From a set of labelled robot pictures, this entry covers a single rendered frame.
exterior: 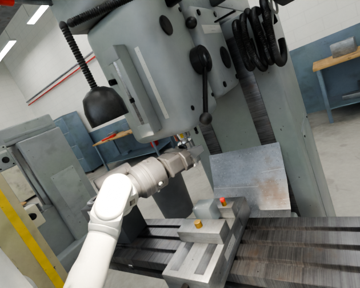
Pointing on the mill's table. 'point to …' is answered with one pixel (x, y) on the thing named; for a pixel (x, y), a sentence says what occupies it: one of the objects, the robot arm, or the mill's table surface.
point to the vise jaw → (206, 235)
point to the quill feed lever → (196, 60)
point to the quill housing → (155, 63)
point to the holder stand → (136, 222)
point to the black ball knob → (191, 22)
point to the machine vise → (210, 252)
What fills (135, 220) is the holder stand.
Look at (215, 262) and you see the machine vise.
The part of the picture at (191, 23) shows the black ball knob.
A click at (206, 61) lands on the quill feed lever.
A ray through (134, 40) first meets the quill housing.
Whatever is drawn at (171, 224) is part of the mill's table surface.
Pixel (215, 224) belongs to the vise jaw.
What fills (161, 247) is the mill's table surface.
